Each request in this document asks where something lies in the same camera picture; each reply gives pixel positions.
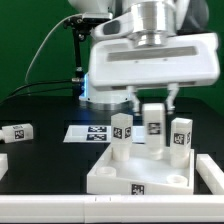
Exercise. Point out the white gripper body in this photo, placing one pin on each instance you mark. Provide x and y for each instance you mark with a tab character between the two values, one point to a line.
187	60

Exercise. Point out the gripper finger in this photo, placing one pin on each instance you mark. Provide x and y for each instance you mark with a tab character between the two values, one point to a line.
135	101
173	90

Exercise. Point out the white square table top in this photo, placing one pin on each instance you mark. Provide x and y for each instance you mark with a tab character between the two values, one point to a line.
140	175

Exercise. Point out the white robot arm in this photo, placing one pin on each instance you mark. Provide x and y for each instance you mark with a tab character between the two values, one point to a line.
146	44

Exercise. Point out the white left obstacle block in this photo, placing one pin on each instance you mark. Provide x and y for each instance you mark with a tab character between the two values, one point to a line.
3	165

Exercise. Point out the black camera stand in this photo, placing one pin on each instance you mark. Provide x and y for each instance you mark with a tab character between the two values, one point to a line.
81	25

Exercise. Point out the white marker base plate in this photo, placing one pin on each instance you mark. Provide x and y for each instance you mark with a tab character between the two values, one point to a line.
98	133

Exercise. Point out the white right obstacle rail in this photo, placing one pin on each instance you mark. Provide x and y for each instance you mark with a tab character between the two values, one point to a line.
211	173

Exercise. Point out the white obstacle rail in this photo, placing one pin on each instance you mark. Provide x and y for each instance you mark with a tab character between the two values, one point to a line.
211	173
112	209

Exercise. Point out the white front obstacle rail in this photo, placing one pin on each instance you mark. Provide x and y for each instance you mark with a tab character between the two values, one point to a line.
112	209

